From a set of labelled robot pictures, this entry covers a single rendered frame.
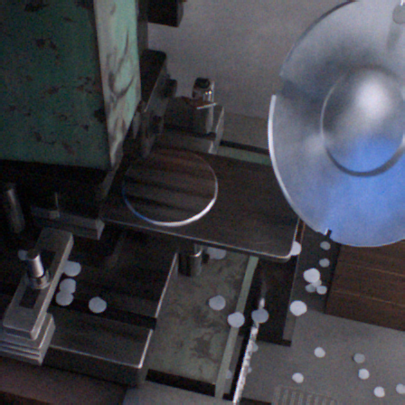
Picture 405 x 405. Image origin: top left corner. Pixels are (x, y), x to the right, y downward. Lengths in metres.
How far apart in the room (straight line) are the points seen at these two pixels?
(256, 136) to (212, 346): 0.37
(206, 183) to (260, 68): 1.27
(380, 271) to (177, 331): 0.68
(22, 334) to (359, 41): 0.53
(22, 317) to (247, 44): 1.50
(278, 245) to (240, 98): 1.24
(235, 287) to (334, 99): 0.32
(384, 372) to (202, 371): 0.81
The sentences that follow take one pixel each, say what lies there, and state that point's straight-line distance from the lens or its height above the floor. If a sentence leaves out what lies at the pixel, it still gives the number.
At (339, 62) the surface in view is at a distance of 1.08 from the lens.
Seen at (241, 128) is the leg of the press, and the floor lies 0.64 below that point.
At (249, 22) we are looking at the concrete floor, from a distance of 2.54.
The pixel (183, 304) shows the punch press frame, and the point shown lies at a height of 0.65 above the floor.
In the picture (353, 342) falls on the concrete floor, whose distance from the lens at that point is 1.96.
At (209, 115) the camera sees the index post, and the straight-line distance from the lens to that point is 1.30.
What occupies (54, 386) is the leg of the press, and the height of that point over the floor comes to 0.62.
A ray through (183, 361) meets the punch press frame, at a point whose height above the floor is 0.64.
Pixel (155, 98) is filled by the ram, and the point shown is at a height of 0.95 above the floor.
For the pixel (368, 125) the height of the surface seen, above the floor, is 0.94.
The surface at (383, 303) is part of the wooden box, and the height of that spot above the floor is 0.10.
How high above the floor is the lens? 1.72
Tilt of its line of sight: 54 degrees down
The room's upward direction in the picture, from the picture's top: 1 degrees clockwise
